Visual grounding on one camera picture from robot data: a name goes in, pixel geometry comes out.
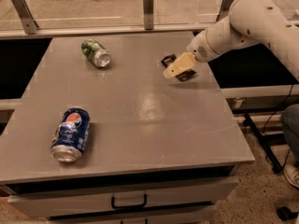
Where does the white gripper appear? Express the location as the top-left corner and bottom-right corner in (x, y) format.
(163, 30), (219, 78)

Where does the black rxbar chocolate wrapper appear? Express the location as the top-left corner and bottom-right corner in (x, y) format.
(162, 52), (196, 82)

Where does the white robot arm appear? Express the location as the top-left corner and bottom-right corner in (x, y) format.
(164, 0), (299, 78)

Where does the green soda can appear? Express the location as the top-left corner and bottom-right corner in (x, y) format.
(81, 39), (111, 68)

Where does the blue Pepsi can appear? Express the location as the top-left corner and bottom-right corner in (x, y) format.
(50, 106), (90, 162)

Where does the black stand leg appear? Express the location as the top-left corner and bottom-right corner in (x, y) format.
(243, 113), (283, 174)

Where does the person's jeans leg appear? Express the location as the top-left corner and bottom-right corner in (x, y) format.
(280, 104), (299, 164)

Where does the white sneaker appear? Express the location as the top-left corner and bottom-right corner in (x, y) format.
(283, 164), (299, 188)

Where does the grey cabinet lower drawer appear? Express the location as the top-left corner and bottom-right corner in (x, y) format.
(50, 205), (217, 224)

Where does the grey cabinet drawer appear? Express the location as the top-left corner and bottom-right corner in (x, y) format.
(50, 205), (217, 224)
(8, 176), (238, 217)

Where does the black caster wheel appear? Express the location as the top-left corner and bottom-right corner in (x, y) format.
(277, 206), (298, 221)

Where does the grey cabinet top drawer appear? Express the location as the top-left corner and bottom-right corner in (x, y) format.
(8, 176), (238, 217)

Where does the middle metal railing bracket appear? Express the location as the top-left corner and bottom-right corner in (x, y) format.
(143, 0), (154, 30)

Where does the metal railing bracket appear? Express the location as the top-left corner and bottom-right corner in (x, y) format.
(143, 0), (154, 30)
(11, 0), (39, 35)
(216, 0), (234, 21)

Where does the right metal railing bracket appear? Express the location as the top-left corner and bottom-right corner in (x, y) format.
(216, 0), (234, 21)

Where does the black top drawer handle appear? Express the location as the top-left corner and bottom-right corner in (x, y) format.
(110, 194), (148, 210)

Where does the left metal railing bracket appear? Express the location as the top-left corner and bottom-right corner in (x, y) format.
(11, 0), (39, 35)

